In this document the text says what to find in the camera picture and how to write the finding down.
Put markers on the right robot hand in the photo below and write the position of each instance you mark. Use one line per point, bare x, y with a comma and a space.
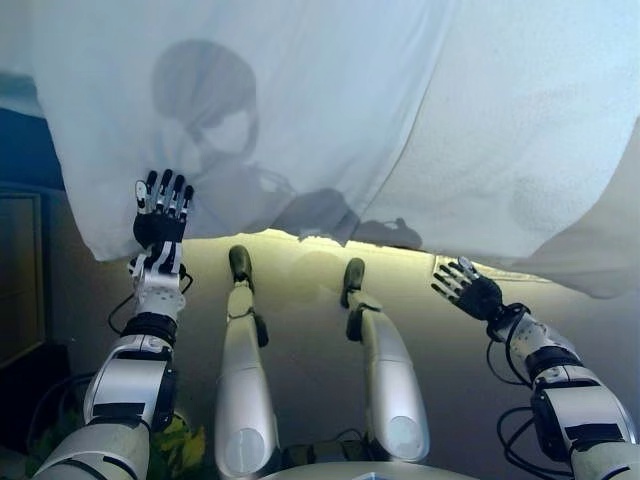
480, 295

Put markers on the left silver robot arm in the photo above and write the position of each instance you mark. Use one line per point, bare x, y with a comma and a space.
130, 380

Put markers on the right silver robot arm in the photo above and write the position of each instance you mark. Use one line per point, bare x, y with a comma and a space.
575, 400

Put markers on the right dark robot foot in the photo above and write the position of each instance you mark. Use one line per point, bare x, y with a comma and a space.
354, 277

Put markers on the dark robot foot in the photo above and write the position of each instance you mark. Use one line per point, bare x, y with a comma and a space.
241, 265
354, 277

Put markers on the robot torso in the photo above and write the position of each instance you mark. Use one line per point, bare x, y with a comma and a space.
375, 475

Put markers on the left dark robot foot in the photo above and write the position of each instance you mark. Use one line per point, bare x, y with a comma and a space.
241, 265

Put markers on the left silver robot leg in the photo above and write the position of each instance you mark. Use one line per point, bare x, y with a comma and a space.
245, 390

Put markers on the green yellow leafy plant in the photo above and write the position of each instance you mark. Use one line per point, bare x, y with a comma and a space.
180, 445

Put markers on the brown wooden cabinet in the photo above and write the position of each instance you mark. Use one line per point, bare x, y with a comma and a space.
22, 275

